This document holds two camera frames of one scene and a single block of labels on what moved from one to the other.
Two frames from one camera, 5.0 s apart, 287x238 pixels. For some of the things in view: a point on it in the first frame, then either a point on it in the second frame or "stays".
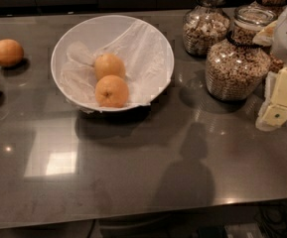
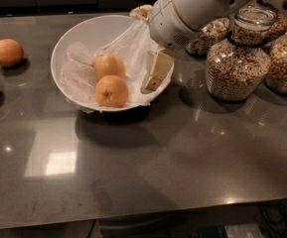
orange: x=7 y=53 stays
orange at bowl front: x=111 y=91 stays
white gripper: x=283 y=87 → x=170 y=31
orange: x=108 y=64 stays
